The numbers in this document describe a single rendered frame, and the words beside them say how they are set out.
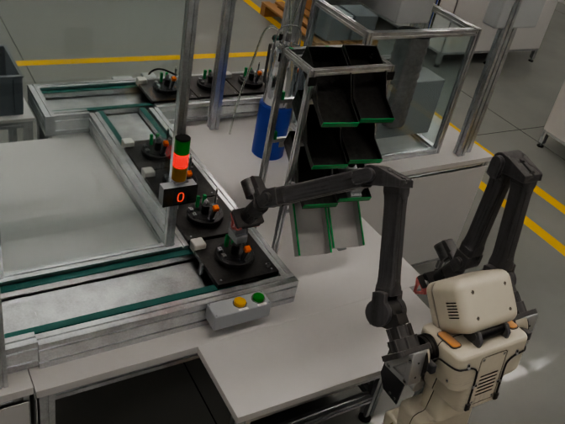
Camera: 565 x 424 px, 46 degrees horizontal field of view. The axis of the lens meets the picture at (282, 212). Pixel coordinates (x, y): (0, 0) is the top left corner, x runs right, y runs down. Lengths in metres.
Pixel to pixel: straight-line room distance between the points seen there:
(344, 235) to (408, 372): 0.81
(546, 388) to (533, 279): 0.96
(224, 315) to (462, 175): 1.98
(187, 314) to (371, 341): 0.65
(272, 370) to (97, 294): 0.63
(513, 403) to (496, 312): 1.79
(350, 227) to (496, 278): 0.78
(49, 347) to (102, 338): 0.16
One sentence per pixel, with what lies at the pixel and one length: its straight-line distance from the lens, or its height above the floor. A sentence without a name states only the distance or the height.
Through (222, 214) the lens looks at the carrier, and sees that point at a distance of 2.58.
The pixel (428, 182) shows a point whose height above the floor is 0.76.
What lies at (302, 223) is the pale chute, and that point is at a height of 1.07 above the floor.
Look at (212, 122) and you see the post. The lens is 3.41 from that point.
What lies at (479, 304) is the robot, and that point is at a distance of 1.91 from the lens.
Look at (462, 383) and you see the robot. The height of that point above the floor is 1.15.
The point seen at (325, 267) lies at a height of 0.86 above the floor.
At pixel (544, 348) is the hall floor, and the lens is 4.12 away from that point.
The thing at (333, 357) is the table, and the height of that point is 0.86.
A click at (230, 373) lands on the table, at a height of 0.86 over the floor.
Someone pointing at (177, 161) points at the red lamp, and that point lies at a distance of 2.20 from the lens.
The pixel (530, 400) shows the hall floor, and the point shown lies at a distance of 3.78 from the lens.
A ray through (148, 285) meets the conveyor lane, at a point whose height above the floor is 0.92.
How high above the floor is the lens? 2.46
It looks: 34 degrees down
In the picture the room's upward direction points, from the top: 12 degrees clockwise
